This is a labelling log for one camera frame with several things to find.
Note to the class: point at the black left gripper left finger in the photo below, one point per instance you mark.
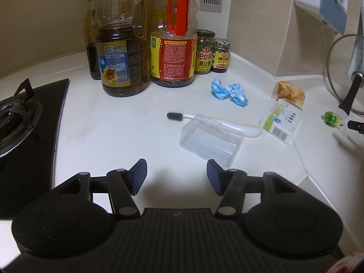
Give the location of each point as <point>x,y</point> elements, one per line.
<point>123,185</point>

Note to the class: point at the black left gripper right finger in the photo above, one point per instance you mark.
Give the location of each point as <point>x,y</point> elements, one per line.
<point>228,184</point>

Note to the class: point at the clear plastic box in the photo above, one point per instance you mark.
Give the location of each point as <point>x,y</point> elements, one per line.
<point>210,139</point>

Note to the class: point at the white toothbrush black bristles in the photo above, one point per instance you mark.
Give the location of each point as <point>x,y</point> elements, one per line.
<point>246,129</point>

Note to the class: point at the white green medicine box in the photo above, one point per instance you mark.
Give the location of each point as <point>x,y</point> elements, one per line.
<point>282,120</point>

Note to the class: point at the crumpled blue face mask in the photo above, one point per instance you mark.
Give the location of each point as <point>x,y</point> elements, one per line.
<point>235,92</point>

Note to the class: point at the brown paper wrapper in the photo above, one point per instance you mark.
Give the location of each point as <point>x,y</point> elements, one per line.
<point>291,93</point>

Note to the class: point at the black gas stove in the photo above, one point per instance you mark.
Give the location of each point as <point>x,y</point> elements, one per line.
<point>30,122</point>

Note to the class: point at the paper cup green print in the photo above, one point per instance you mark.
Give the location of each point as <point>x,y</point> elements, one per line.
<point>332,119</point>

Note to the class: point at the tall yellow-label sauce jar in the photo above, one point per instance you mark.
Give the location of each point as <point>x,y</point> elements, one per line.
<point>204,51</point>

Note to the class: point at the short soybean paste jar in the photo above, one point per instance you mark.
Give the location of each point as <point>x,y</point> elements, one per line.
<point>220,55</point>

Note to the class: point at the orange brush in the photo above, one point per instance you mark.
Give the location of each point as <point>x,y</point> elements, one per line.
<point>356,126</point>

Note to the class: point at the sunflower oil bottle blue label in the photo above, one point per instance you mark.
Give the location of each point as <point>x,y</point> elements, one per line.
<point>121,46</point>

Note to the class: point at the small dark sauce bottle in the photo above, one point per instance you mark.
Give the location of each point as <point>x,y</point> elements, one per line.
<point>90,31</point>

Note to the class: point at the glass pot lid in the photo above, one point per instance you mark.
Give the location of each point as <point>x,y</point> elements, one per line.
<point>344,72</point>

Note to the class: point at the oil bottle red handle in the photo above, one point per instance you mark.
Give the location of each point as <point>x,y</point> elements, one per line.
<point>173,44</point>

